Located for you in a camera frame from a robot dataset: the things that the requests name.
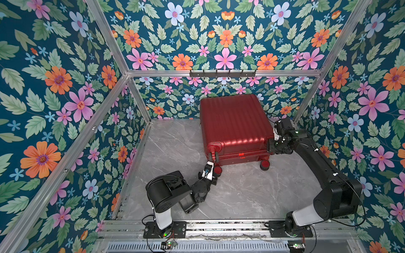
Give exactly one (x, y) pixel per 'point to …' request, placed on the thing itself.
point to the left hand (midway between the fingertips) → (216, 162)
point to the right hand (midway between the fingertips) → (273, 146)
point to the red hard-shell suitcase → (235, 128)
